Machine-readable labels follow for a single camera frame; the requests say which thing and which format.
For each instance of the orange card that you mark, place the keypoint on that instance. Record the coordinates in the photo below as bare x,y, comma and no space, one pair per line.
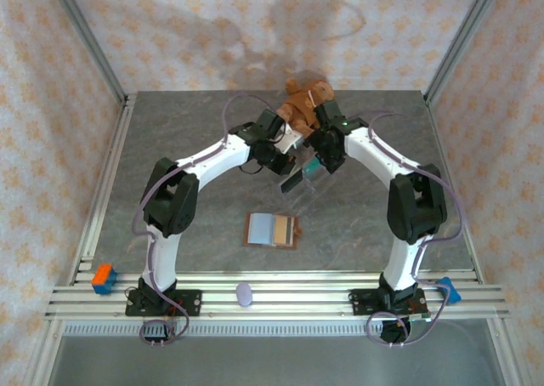
280,231

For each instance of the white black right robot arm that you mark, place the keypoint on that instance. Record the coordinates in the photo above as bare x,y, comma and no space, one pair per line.
382,156

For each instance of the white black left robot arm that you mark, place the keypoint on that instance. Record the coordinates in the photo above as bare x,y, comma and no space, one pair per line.
212,156

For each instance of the brown teddy bear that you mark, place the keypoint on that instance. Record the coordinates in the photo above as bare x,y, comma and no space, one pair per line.
299,109

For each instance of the lilac oval object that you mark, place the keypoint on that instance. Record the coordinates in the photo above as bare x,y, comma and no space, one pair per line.
244,294

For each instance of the orange and blue block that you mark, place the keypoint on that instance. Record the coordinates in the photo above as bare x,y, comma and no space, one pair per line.
104,279

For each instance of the small black electronics box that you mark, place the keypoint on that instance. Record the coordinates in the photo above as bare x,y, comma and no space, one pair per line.
153,333

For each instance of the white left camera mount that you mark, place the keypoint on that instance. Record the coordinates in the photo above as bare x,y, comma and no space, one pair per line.
293,138

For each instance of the aluminium table side rail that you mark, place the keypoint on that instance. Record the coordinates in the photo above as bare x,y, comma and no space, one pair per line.
111,169
446,160

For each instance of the long aluminium frame rail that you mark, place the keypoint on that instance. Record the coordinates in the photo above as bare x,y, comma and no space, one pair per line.
297,294

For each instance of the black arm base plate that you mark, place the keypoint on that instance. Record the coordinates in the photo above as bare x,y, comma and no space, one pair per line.
191,303
361,303

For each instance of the aluminium frame post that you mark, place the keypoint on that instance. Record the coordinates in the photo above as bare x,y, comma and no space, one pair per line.
463,37
89,37

